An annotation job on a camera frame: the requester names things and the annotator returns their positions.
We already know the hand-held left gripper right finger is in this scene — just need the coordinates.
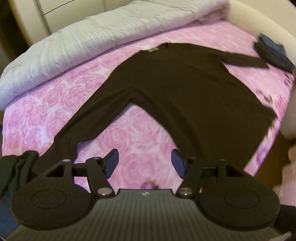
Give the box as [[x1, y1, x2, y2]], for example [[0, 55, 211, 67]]
[[171, 149, 246, 199]]

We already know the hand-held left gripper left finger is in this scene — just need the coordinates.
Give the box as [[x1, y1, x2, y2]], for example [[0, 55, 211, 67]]
[[43, 149, 120, 198]]

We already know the dark brown long-sleeve shirt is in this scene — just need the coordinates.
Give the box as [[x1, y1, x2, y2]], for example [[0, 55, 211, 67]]
[[33, 43, 278, 177]]

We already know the pink rose-print blanket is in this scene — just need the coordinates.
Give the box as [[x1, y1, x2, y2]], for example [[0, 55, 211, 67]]
[[2, 19, 296, 193]]

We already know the black garment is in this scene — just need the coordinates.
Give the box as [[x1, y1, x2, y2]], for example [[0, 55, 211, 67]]
[[0, 151, 40, 205]]

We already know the white striped quilt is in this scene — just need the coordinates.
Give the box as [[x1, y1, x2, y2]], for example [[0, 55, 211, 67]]
[[0, 0, 230, 107]]

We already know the dark grey garment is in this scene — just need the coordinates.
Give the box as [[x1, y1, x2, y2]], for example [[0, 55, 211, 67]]
[[253, 42, 295, 74]]

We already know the blue garment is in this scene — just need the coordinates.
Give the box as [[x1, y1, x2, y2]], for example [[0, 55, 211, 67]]
[[258, 34, 286, 55]]

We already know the white cabinet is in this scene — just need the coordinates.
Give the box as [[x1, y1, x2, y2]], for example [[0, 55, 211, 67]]
[[9, 0, 139, 47]]

